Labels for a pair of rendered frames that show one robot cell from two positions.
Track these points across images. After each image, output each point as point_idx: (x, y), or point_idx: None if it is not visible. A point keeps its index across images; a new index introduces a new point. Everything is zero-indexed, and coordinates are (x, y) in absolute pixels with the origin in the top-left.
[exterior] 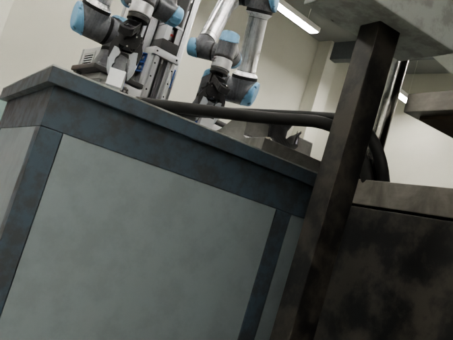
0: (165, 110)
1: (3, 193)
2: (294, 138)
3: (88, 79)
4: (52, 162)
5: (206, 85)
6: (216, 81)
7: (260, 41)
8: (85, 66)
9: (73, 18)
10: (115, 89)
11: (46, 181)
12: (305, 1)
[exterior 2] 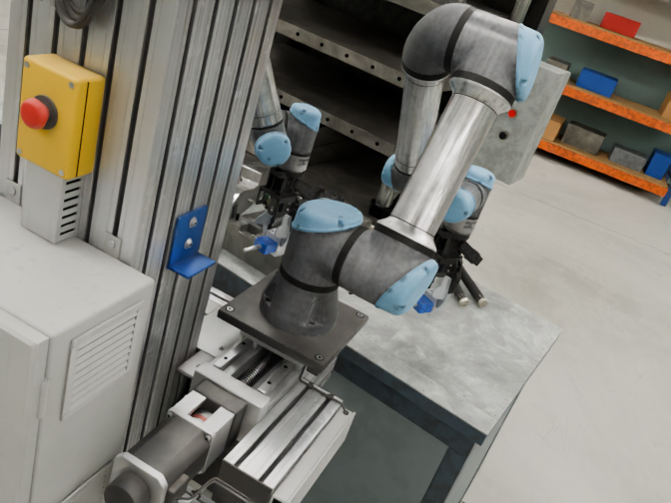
0: (486, 287)
1: (501, 419)
2: (316, 194)
3: (539, 316)
4: (395, 428)
5: (298, 201)
6: (307, 190)
7: None
8: (352, 336)
9: (415, 297)
10: (521, 306)
11: (387, 445)
12: (510, 184)
